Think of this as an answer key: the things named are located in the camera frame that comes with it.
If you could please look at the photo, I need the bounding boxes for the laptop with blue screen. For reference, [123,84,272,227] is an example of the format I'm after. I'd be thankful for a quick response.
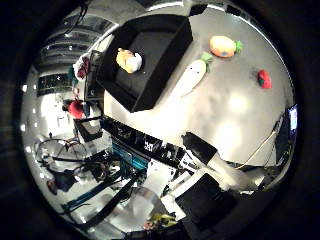
[274,103,298,158]

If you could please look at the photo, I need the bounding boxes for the round orange plush green leaves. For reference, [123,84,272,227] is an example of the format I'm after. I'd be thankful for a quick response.
[209,35,244,59]

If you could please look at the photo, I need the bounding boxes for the blue electronics rack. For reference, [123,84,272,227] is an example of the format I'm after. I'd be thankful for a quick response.
[111,141,149,174]

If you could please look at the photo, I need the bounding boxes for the person in red top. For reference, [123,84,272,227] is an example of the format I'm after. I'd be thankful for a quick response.
[63,99,86,120]

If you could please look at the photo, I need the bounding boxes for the white daikon radish plush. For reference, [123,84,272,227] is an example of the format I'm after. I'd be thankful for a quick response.
[176,51,214,98]

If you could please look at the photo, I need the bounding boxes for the red and white cloth bundle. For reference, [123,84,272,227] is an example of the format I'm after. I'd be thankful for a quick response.
[68,55,92,83]

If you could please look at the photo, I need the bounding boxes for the black fabric container bin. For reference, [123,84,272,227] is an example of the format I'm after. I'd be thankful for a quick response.
[96,13,194,114]

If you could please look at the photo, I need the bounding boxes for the brown and white plush toy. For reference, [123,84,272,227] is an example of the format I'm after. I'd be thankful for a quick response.
[115,47,144,74]

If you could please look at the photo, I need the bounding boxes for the thin yellow cable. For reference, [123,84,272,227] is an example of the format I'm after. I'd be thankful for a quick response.
[234,128,279,170]

